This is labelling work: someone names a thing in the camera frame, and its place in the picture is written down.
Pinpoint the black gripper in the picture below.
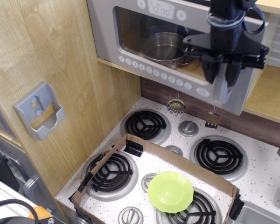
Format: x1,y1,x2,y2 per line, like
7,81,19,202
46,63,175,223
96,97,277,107
183,24,269,87

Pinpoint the grey toy microwave door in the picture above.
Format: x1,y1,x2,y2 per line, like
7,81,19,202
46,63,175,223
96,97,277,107
87,0,266,115

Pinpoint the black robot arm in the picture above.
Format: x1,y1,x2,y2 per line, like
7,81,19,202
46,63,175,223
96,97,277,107
183,0,269,87

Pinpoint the hanging small spatula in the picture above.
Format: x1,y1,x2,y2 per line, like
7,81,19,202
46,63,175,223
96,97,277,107
205,106,220,129

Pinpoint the steel pot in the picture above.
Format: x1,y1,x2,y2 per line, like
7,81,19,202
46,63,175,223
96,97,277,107
140,32,194,69

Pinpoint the hanging round strainer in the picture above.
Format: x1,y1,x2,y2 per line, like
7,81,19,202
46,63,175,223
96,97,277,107
167,90,186,116

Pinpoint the grey back stove knob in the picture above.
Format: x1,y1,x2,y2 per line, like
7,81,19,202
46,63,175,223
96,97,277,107
178,121,199,137

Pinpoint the grey stove knob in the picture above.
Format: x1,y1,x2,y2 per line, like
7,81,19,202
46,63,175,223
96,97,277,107
118,207,144,224
165,145,183,157
178,121,199,137
141,173,157,193

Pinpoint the back right black burner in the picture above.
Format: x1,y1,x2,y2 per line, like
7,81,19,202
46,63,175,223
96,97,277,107
194,138,244,175

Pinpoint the black burner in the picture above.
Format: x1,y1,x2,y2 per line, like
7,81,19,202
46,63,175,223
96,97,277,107
164,191,217,224
194,138,244,175
88,152,134,193
123,110,167,140

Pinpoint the grey middle stove knob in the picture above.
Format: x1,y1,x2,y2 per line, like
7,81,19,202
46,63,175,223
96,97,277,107
165,145,183,157

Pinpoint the back left black burner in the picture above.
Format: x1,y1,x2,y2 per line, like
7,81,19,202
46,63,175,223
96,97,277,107
123,110,167,140

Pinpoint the green plastic plate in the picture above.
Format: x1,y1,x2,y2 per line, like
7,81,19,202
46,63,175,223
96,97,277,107
147,171,194,213

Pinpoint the grey centre stove knob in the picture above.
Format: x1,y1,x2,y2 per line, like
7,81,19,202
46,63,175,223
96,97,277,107
141,173,157,193

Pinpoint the front right black burner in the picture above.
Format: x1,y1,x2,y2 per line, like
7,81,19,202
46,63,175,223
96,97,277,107
164,191,217,224

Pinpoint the grey sink basin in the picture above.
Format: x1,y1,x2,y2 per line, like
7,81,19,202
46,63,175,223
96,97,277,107
233,201,280,224

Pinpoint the front left black burner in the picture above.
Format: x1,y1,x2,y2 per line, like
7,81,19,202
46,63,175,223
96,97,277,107
88,152,134,193

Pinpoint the grey front stove knob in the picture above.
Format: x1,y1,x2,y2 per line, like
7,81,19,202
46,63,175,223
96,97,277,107
118,207,144,224

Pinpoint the orange tape piece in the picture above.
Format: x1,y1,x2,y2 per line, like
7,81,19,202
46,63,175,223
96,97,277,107
33,206,52,220

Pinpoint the cardboard tray wall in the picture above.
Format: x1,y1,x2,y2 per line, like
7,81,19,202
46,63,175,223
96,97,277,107
70,134,244,224

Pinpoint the grey wall holder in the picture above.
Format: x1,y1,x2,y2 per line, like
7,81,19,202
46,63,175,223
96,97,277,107
13,82,66,141

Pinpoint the grey oven door handle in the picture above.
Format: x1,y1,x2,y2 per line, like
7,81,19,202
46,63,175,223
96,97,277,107
22,178,41,204

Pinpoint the black braided cable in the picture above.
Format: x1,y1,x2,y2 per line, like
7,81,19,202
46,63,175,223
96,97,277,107
0,198,42,224

